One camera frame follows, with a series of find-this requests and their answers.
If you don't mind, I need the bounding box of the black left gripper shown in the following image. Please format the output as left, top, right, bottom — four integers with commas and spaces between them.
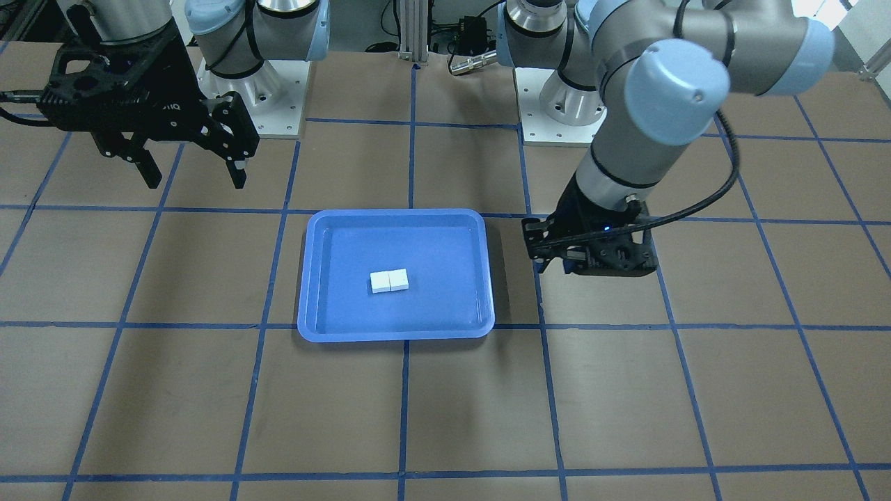
522, 177, 659, 277

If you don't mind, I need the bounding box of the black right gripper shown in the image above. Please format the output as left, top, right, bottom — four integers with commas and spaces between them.
36, 24, 259, 190

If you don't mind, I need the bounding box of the white block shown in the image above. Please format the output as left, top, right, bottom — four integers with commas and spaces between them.
369, 271, 391, 293
387, 269, 409, 292

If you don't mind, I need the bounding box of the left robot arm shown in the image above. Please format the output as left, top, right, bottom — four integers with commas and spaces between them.
496, 1, 836, 277

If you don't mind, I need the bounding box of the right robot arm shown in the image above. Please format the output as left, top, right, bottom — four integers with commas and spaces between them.
22, 1, 330, 189

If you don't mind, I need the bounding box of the blue plastic tray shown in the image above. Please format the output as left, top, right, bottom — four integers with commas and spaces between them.
297, 208, 496, 343

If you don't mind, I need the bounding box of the silver metal cylinder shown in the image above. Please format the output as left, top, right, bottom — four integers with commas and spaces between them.
448, 50, 498, 77

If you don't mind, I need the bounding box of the black power adapter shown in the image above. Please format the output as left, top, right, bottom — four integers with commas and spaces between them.
455, 16, 488, 55

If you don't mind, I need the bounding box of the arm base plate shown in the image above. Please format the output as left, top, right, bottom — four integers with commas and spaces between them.
514, 67, 607, 147
197, 59, 313, 139

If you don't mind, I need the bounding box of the aluminium frame post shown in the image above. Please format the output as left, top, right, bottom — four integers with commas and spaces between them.
395, 1, 429, 67

